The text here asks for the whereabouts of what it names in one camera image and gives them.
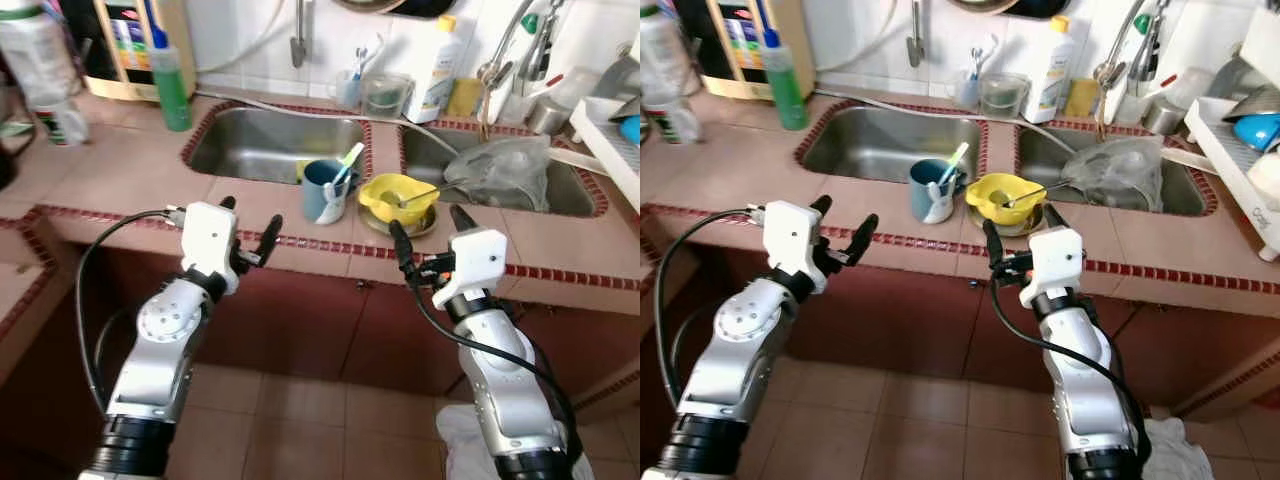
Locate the metal spoon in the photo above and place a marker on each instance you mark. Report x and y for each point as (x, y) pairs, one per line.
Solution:
(420, 196)
(1030, 193)

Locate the yellow plastic bowl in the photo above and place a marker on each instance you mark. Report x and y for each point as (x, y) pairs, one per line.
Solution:
(380, 192)
(985, 190)

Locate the blue rabbit cup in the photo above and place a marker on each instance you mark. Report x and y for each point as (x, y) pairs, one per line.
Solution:
(318, 190)
(925, 188)

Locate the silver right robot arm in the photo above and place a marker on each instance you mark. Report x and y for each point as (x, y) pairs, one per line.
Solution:
(1085, 380)
(500, 380)

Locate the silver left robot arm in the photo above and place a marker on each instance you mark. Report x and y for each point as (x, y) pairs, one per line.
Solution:
(160, 340)
(735, 350)

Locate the steel sink basin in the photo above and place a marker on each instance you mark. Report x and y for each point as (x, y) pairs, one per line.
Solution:
(430, 155)
(870, 145)
(1040, 150)
(250, 145)

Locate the clear plastic bag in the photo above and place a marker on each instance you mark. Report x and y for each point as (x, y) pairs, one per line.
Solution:
(500, 170)
(1115, 170)

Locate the green white toothbrush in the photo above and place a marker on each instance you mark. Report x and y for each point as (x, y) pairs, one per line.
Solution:
(352, 155)
(958, 153)

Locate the dark red base cabinet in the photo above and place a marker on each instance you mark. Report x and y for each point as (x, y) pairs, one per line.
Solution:
(920, 330)

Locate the green dish soap bottle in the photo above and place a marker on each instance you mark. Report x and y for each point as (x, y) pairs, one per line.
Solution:
(785, 95)
(170, 95)

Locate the dark yellow sponge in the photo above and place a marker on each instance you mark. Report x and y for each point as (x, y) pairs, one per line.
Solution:
(463, 98)
(1080, 98)

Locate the clear plastic container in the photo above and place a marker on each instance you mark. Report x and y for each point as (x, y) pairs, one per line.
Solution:
(1003, 98)
(385, 98)

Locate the steel cup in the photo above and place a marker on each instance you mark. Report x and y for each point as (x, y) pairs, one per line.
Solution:
(548, 118)
(1163, 118)

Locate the white bottle yellow cap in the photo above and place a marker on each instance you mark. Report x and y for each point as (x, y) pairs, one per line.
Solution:
(1048, 70)
(435, 70)

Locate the chrome sink faucet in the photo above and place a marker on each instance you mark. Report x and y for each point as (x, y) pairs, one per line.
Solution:
(1108, 72)
(492, 72)

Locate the clear toothbrush cup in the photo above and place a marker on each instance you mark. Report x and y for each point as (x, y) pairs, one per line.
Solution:
(347, 92)
(965, 92)

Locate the white mug green print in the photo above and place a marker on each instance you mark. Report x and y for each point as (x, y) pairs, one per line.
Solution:
(62, 125)
(685, 125)

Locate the white dish rack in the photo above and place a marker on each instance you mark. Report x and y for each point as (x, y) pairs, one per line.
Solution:
(1225, 160)
(600, 130)

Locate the blue white toothbrush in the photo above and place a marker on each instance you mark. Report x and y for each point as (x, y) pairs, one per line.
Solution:
(978, 65)
(362, 65)

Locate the beige water filter unit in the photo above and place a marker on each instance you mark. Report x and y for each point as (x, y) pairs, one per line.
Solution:
(125, 45)
(740, 45)

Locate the white cloth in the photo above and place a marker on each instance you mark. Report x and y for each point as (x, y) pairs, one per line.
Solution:
(1180, 450)
(460, 450)

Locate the blue bowl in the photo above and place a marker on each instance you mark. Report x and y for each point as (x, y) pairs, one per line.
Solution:
(631, 130)
(1255, 130)

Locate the steel mixing bowl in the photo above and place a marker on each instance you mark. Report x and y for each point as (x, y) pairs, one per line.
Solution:
(620, 80)
(1250, 95)

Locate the large white plastic jar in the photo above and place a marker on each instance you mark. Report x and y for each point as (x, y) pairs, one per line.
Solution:
(660, 55)
(35, 55)

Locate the black kettle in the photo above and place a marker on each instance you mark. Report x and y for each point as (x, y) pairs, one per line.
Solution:
(8, 150)

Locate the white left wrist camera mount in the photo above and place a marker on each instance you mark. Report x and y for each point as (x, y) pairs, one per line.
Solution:
(790, 240)
(208, 240)

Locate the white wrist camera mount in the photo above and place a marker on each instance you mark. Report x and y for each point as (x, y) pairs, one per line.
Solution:
(1055, 262)
(790, 240)
(208, 240)
(475, 265)

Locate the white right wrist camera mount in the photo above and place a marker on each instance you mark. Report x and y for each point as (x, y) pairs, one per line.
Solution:
(475, 265)
(1055, 262)

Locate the grey wall tap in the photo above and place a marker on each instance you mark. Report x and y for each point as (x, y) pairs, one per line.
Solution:
(299, 45)
(915, 45)

